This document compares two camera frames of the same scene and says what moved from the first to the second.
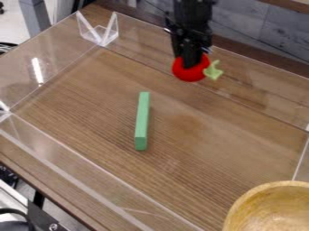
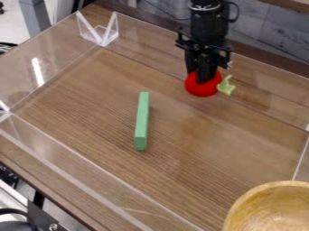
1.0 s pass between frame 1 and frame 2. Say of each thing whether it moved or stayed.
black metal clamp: stayed
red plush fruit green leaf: moved
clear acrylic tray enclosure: stayed
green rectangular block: stayed
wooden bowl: stayed
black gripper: moved
